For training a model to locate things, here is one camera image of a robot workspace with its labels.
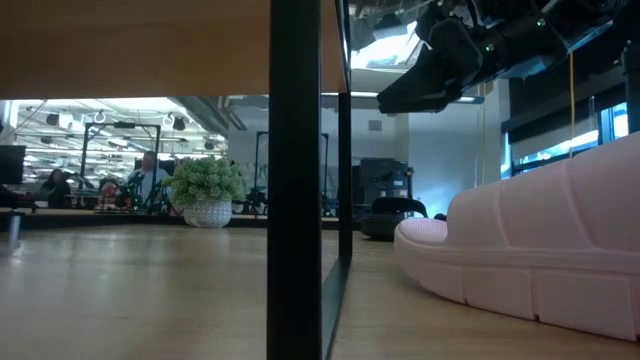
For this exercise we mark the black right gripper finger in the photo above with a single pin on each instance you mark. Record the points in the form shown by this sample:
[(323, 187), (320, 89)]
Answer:
[(420, 95)]

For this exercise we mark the black slide sandal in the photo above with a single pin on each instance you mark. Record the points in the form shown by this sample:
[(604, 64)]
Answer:
[(385, 227)]

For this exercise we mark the pink slide sandal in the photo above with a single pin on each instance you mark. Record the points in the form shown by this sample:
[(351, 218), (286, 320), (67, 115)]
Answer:
[(550, 240)]

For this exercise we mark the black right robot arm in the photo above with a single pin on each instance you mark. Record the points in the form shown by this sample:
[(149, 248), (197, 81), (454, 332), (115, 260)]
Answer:
[(530, 40)]

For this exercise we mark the wooden shelf panel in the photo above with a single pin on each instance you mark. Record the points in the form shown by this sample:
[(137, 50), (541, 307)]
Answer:
[(294, 200)]

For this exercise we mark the dark equipment cabinet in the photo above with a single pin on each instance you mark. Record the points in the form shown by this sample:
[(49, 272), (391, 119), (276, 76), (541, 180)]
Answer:
[(380, 175)]

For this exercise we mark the black rig pole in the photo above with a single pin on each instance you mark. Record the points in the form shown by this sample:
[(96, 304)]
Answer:
[(632, 85)]

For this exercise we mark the green plant in white pot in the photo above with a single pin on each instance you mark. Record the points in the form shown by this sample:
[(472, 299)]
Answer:
[(205, 190)]

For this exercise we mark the person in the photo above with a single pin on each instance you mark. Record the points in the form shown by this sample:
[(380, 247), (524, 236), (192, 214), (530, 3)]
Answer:
[(55, 187), (147, 175)]

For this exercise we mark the dark computer monitor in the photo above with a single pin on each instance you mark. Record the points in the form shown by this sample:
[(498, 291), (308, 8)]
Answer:
[(11, 165)]

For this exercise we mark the small black frame clamp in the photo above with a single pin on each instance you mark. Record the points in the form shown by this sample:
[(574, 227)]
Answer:
[(440, 217)]

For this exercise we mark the black metal table frame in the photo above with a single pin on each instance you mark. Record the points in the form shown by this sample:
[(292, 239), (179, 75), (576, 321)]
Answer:
[(100, 219)]

